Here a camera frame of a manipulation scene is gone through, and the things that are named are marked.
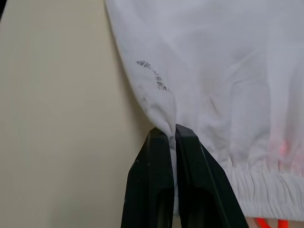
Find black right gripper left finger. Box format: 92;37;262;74
120;126;176;228

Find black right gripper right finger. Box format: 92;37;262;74
174;124;250;228

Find white fabric shorts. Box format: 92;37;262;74
104;0;304;220

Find orange drawstring cord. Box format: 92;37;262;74
253;216;290;228

